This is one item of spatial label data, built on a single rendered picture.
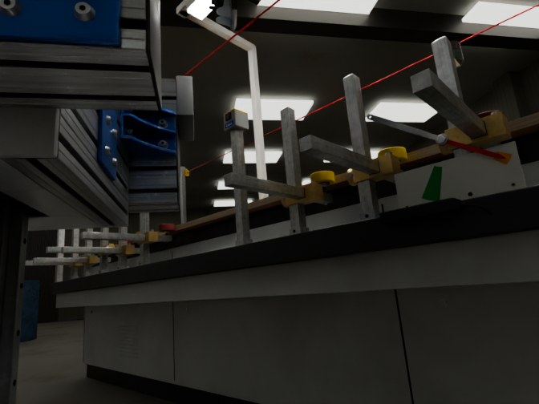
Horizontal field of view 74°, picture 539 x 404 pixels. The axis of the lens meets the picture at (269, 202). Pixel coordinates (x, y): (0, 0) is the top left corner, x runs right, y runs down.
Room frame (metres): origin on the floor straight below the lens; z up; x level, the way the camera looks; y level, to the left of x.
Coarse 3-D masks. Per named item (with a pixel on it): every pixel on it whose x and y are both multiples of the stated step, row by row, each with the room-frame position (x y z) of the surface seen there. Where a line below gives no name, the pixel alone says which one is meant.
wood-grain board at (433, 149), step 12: (516, 120) 0.82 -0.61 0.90; (528, 120) 0.81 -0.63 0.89; (516, 132) 0.84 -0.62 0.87; (528, 132) 0.85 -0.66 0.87; (408, 156) 1.01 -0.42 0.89; (420, 156) 0.98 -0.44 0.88; (432, 156) 0.97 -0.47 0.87; (444, 156) 0.98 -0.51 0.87; (336, 180) 1.18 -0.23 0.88; (252, 204) 1.46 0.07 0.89; (264, 204) 1.42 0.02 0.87; (276, 204) 1.44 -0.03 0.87; (216, 216) 1.63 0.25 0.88; (228, 216) 1.60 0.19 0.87; (180, 228) 1.83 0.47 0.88; (192, 228) 1.85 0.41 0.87
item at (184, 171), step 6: (180, 168) 3.48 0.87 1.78; (186, 168) 3.52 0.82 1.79; (180, 174) 3.49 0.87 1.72; (186, 174) 3.50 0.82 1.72; (180, 180) 3.49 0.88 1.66; (180, 186) 3.49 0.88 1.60; (180, 192) 3.49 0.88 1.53; (180, 198) 3.49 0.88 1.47; (180, 204) 3.50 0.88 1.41; (180, 210) 3.50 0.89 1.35; (180, 216) 3.50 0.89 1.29
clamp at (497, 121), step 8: (488, 120) 0.72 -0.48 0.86; (496, 120) 0.71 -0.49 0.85; (504, 120) 0.70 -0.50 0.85; (456, 128) 0.76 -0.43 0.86; (488, 128) 0.72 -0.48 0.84; (496, 128) 0.71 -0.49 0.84; (504, 128) 0.70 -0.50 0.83; (448, 136) 0.77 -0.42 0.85; (456, 136) 0.76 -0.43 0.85; (464, 136) 0.75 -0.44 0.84; (480, 136) 0.73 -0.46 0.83; (488, 136) 0.72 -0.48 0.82; (496, 136) 0.72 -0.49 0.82; (504, 136) 0.72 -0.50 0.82; (448, 144) 0.78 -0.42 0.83; (472, 144) 0.75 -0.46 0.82; (480, 144) 0.76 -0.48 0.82; (488, 144) 0.76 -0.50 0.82; (448, 152) 0.80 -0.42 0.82
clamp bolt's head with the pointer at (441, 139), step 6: (438, 138) 0.77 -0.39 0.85; (444, 138) 0.76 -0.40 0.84; (450, 144) 0.77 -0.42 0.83; (456, 144) 0.76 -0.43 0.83; (462, 144) 0.75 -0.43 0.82; (474, 150) 0.74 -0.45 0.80; (480, 150) 0.73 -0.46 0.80; (486, 150) 0.73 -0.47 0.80; (492, 156) 0.72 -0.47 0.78; (498, 156) 0.71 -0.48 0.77; (504, 156) 0.71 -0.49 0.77
